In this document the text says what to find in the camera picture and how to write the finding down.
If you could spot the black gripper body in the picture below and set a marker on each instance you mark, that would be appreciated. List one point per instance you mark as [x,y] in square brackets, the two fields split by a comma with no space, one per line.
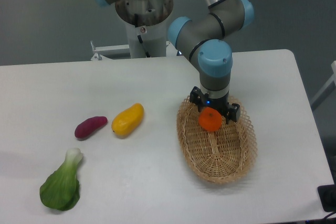
[219,104]

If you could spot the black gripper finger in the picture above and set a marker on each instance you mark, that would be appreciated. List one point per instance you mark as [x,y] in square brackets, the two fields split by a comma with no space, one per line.
[231,112]
[198,98]

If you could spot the orange fruit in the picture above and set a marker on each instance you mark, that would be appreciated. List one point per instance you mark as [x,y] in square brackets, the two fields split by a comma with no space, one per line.
[210,119]

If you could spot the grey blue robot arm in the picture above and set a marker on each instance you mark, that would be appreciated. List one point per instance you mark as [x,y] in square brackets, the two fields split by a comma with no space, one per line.
[201,43]

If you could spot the woven wicker basket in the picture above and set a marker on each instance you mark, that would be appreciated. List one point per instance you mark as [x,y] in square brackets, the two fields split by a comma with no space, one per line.
[220,157]

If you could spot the yellow mango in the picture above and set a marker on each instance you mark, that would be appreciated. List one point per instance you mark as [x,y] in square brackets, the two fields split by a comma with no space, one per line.
[128,120]

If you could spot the purple sweet potato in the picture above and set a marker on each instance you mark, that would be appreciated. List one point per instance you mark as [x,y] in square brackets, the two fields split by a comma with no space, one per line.
[86,128]

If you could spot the black device at edge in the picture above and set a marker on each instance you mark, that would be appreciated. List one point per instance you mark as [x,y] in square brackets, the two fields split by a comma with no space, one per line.
[327,197]

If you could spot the green bok choy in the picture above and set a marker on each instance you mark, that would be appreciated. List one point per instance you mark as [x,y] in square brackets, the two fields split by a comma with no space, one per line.
[60,191]

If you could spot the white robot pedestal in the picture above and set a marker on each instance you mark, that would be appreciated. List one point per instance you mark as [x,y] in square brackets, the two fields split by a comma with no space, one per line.
[146,23]

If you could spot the white frame at right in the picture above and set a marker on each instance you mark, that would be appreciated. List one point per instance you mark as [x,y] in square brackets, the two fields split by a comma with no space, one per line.
[327,88]

